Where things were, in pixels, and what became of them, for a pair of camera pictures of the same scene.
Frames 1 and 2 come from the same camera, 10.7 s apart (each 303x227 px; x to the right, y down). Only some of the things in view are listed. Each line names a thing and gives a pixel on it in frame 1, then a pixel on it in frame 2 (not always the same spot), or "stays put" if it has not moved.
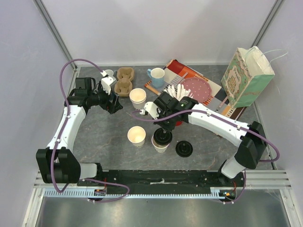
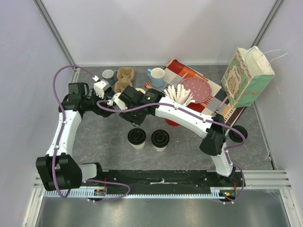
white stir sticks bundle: x=179 y=92 stays put
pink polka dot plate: x=200 y=89 stays put
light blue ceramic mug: x=157 y=75 stays put
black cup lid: x=183 y=148 → x=137 y=136
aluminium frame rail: x=47 y=17 stays put
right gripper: x=168 y=123 → x=126 y=116
